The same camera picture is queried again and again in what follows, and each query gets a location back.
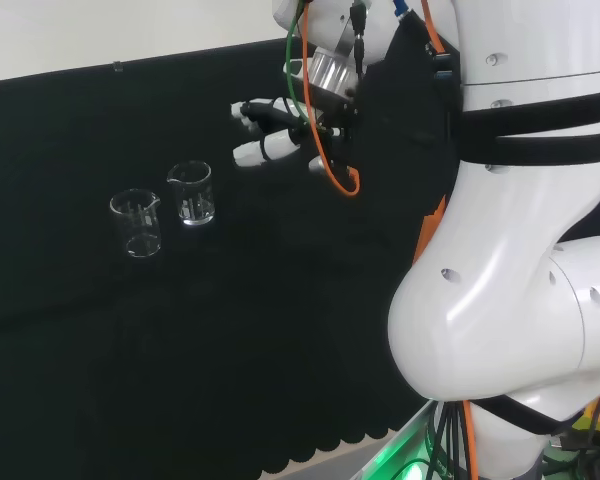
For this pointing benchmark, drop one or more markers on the orange connector block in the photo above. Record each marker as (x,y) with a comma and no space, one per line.
(427,225)

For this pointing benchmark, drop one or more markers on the clear glass beaker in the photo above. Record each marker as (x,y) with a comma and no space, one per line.
(192,195)
(137,225)

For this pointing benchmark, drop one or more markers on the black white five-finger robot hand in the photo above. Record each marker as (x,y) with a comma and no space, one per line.
(275,145)

